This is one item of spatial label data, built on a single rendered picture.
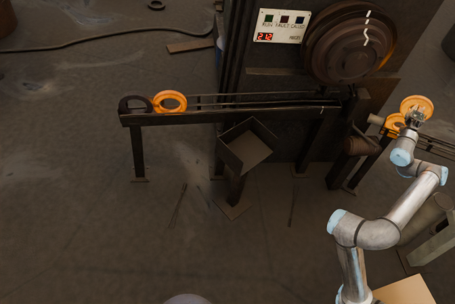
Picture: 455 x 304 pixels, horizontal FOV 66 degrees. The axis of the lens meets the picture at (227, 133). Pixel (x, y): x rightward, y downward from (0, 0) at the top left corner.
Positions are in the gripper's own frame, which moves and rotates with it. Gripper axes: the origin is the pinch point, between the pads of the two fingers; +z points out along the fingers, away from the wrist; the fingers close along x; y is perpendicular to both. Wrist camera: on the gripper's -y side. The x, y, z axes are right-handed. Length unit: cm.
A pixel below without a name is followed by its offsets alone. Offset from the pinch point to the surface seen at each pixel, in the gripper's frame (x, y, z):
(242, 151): 72, -16, -63
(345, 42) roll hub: 48, 33, -10
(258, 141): 67, -18, -52
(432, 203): -35, -36, -30
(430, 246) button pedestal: -48, -55, -46
